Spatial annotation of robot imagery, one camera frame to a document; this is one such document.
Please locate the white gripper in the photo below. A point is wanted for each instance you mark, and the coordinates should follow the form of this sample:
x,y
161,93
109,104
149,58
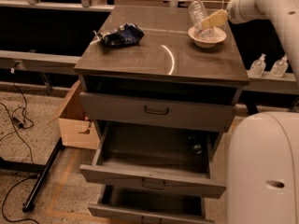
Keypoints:
x,y
235,12

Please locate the clear plastic water bottle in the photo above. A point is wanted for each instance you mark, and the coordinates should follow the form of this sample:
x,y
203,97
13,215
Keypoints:
x,y
197,11

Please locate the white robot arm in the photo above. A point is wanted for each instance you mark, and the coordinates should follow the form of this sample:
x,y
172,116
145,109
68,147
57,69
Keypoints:
x,y
263,156

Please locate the white paper bowl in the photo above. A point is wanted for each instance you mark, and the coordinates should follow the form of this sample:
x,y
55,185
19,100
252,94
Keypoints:
x,y
208,38

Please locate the clear soap dispenser bottle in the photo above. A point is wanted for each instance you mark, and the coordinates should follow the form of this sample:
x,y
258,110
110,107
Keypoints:
x,y
258,66

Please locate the crumpled blue chip bag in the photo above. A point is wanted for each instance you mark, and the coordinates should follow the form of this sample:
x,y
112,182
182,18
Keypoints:
x,y
127,34

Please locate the grey metal drawer cabinet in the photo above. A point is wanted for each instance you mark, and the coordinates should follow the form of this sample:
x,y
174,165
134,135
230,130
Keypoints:
x,y
165,65

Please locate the top grey drawer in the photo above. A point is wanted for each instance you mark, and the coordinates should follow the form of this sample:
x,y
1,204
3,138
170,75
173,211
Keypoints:
x,y
172,114

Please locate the dark can in drawer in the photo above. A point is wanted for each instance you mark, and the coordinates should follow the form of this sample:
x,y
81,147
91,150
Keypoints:
x,y
195,142

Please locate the middle open grey drawer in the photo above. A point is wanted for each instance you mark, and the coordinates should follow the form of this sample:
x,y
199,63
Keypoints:
x,y
155,159

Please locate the open grey drawer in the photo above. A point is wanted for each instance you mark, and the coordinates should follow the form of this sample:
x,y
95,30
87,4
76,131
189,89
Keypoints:
x,y
155,159
149,208

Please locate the cardboard box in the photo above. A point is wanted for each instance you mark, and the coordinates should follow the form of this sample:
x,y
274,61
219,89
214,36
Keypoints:
x,y
76,128

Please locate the bottom open grey drawer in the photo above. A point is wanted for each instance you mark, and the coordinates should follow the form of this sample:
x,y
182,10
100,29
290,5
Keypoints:
x,y
149,208

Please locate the black metal stand leg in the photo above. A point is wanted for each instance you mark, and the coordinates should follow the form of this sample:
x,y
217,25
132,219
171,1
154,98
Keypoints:
x,y
41,170

